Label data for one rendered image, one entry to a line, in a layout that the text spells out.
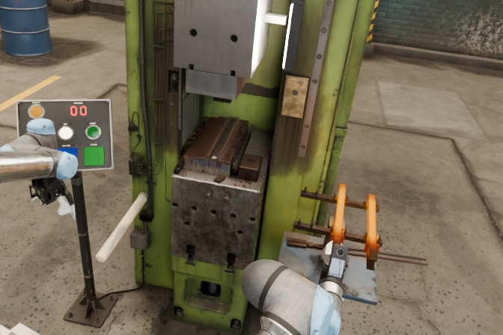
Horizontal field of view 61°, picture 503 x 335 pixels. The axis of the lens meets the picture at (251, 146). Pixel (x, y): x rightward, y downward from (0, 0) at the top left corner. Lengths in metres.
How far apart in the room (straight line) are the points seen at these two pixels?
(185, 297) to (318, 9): 1.50
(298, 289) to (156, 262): 1.55
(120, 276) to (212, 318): 0.64
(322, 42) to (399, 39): 6.03
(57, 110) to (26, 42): 4.44
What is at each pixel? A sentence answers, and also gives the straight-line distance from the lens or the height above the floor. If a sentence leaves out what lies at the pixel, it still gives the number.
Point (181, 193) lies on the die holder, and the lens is 1.84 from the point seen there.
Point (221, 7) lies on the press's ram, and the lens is 1.55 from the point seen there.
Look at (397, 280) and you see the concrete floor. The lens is 2.91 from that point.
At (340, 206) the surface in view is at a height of 0.95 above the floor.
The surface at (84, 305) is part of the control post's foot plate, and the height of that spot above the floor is 0.01.
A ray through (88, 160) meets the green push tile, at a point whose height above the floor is 1.00.
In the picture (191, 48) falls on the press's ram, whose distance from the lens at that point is 1.62.
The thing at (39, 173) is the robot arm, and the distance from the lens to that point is 1.23.
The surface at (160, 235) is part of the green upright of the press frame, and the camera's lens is 2.31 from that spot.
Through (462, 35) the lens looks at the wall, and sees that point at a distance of 7.85.
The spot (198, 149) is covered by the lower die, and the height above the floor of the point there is 0.98.
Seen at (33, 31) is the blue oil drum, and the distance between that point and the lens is 6.20.
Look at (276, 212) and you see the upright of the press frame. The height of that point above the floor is 0.67.
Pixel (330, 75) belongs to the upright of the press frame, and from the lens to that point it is 1.72.
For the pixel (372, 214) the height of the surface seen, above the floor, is 0.95.
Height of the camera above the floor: 1.91
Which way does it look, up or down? 29 degrees down
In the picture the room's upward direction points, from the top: 6 degrees clockwise
